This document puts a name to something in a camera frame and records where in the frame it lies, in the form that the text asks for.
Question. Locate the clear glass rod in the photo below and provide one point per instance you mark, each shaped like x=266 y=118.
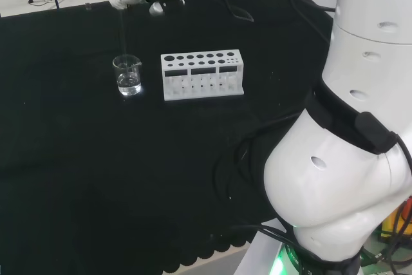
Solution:
x=124 y=30

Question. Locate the clear glass beaker with water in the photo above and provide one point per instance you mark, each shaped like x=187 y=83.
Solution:
x=128 y=89

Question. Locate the white test tube rack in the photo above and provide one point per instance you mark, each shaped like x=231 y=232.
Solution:
x=193 y=96

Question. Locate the black table cloth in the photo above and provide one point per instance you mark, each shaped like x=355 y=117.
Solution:
x=96 y=159

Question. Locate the white paper sheet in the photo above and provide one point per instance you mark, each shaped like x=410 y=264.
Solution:
x=257 y=255

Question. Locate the yellow stop button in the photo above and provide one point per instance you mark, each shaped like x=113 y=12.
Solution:
x=387 y=223

